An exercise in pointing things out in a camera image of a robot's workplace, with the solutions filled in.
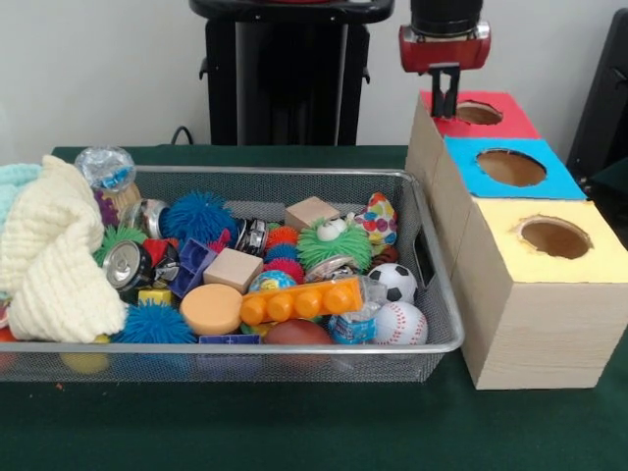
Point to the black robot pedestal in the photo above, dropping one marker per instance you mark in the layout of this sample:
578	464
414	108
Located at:
294	73

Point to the dark green table cloth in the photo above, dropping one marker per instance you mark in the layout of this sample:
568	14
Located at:
294	427
613	196

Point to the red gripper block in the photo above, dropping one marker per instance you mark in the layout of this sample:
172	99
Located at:
444	54

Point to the orange studded toy block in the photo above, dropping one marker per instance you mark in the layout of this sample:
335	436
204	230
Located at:
301	301

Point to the wooden box with three holes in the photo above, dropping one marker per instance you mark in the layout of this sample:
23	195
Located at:
539	333

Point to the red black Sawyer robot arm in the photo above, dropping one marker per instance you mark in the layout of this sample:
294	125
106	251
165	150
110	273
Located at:
446	15

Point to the round orange toy disc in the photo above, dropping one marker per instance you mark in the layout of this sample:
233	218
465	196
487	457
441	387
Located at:
211	309

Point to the blue spiky ball with eyes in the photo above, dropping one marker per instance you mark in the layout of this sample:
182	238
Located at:
198	216

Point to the plain blue spiky ball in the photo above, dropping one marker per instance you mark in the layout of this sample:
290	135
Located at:
154	326

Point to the white baseball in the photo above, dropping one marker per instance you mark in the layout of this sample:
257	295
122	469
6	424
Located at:
400	323

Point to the cream yellow cloth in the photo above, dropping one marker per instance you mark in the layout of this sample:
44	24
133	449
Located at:
54	275

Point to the black frame stand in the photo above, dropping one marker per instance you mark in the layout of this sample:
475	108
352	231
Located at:
608	98

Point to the green spiky toy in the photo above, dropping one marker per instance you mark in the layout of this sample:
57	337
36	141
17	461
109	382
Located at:
333	243

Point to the plain wooden cube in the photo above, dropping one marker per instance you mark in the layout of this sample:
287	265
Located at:
233	270

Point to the clear mesh bin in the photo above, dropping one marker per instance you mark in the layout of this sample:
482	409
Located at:
432	255

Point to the mint green cloth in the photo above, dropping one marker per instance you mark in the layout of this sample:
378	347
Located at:
12	191

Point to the black white soccer ball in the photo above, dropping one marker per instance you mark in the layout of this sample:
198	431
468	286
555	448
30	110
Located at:
392	283

